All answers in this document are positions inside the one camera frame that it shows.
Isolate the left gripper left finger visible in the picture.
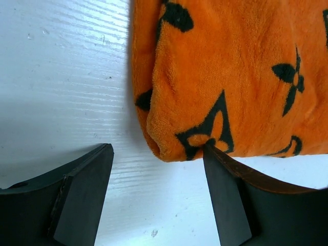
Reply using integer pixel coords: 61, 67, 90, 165
1, 143, 114, 245

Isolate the orange patterned towel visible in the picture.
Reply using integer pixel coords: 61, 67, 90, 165
132, 1, 327, 161

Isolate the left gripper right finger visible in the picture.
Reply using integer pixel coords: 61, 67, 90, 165
203, 145, 327, 246

